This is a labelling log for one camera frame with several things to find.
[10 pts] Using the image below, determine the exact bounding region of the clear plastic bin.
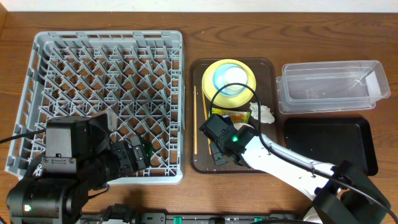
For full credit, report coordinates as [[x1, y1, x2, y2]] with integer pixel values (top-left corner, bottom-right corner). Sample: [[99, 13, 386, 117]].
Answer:
[[276, 60, 391, 114]]

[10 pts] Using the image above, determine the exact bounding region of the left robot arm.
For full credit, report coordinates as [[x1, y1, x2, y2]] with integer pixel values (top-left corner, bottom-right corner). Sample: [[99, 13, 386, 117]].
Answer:
[[6, 113, 153, 223]]

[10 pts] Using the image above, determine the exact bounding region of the black tray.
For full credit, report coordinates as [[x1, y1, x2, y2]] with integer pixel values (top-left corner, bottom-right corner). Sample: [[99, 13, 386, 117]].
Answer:
[[283, 118, 378, 176]]

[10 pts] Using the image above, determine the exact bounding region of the yellow plate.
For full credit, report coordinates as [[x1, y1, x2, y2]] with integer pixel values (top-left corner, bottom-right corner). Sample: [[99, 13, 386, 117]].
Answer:
[[201, 58, 257, 109]]

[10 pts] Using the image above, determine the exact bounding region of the white tissue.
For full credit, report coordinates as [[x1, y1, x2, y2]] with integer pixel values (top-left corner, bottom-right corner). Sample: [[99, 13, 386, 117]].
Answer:
[[249, 103, 275, 124]]

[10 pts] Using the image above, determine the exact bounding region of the green yellow snack wrapper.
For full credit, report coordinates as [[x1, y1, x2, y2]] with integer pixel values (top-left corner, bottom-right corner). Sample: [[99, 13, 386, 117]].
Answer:
[[211, 108, 251, 123]]

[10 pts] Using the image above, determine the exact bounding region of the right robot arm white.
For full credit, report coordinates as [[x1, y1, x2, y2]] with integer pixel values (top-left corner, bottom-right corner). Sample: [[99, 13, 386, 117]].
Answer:
[[200, 124, 397, 223]]

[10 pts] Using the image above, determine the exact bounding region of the cream cup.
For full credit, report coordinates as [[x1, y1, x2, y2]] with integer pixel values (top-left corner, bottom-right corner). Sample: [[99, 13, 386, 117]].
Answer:
[[224, 67, 248, 95]]

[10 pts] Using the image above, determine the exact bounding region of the light blue bowl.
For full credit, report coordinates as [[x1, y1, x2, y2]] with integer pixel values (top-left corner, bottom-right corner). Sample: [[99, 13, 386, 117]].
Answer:
[[213, 64, 244, 96]]

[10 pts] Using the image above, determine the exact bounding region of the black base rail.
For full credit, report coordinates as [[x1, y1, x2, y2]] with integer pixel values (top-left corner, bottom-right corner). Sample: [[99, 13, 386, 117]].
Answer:
[[77, 204, 304, 224]]

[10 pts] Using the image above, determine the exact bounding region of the dark brown tray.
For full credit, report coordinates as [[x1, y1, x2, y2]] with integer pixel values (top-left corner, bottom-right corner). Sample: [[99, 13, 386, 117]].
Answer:
[[188, 58, 284, 174]]

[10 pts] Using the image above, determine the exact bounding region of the grey dishwasher rack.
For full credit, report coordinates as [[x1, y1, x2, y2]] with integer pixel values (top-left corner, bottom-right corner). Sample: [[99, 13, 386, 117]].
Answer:
[[5, 30, 185, 185]]

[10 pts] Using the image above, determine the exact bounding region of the white pink bowl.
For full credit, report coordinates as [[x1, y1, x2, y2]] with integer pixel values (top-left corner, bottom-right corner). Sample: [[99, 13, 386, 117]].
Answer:
[[234, 123, 253, 130]]

